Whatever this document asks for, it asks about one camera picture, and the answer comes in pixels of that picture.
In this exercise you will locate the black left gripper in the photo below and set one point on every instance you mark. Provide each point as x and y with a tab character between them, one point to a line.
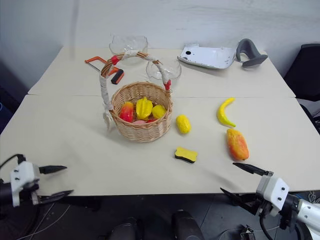
31	192

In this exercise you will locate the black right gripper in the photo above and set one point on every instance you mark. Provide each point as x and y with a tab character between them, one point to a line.
252	202

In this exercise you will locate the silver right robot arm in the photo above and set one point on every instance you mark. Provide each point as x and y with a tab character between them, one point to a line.
308	211

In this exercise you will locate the pink object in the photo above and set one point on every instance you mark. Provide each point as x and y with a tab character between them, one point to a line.
139	122

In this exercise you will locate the red object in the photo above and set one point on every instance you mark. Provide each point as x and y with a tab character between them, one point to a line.
150	121

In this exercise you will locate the orange toy papaya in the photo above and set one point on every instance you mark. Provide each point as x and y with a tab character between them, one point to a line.
237	145

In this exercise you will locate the yellow black sponge eraser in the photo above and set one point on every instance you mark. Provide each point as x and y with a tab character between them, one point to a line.
186	153

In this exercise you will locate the yellow toy banana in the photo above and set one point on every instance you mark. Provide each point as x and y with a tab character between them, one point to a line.
222	113

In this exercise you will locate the dark rounded shape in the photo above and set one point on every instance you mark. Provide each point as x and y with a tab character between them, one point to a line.
123	230

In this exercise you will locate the red yellow toy mango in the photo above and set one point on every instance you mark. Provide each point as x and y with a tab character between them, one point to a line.
127	111

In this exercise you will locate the small yellow toy lemon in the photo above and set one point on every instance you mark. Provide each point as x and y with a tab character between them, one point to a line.
159	111

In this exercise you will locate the yellow toy starfruit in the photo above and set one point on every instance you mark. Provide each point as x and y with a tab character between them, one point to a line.
143	108

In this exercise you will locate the grey curved plastic piece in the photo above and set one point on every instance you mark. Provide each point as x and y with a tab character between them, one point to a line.
255	60

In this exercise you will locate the black chair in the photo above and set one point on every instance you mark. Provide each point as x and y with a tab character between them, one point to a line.
306	72

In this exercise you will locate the white plastic shell panel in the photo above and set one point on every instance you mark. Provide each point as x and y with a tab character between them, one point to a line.
207	56

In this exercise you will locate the small clear glass bowl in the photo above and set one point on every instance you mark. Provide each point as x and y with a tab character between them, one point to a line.
172	71

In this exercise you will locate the large clear glass bowl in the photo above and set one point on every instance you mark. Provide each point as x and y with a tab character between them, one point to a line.
128	45

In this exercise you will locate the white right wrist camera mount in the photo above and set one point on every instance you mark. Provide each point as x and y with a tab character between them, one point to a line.
273	190

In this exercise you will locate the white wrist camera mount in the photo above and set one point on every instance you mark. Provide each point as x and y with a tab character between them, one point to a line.
23	172
273	190

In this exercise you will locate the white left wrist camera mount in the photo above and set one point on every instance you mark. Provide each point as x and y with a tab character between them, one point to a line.
23	172

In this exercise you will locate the orange frame tool black block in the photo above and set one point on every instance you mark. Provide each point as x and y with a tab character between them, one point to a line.
117	77

